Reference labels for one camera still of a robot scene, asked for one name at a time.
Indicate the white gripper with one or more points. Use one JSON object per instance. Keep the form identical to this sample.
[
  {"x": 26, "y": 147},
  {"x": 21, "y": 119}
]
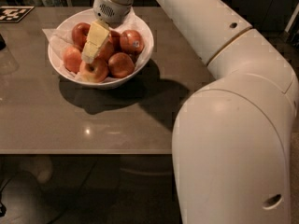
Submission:
[{"x": 109, "y": 9}]

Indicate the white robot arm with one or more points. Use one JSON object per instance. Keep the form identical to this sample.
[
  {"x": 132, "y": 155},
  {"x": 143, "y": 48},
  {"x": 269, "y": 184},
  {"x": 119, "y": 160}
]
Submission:
[{"x": 231, "y": 139}]

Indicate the dark red back-left apple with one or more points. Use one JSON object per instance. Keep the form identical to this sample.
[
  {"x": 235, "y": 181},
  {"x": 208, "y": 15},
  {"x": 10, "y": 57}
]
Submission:
[{"x": 79, "y": 34}]

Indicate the red apple with sticker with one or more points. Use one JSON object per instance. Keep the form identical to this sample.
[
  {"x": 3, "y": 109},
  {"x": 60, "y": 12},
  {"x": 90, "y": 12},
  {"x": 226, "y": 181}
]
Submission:
[{"x": 131, "y": 41}]

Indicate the white ceramic bowl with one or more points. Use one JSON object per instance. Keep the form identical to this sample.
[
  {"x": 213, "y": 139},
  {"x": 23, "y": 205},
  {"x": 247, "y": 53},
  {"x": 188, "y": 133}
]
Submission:
[{"x": 143, "y": 64}]

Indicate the white paper bowl liner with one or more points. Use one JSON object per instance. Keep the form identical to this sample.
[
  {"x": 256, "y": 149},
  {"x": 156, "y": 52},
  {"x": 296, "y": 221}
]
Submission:
[{"x": 56, "y": 41}]

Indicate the yellow-red front apple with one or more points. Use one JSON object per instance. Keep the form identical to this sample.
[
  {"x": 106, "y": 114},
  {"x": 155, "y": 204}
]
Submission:
[{"x": 94, "y": 72}]

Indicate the black white fiducial marker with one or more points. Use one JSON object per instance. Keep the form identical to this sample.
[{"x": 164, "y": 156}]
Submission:
[{"x": 11, "y": 14}]

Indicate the black object at table edge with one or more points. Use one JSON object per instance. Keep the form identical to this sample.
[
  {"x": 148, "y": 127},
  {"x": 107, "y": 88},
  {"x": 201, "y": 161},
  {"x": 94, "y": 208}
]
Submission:
[{"x": 2, "y": 43}]

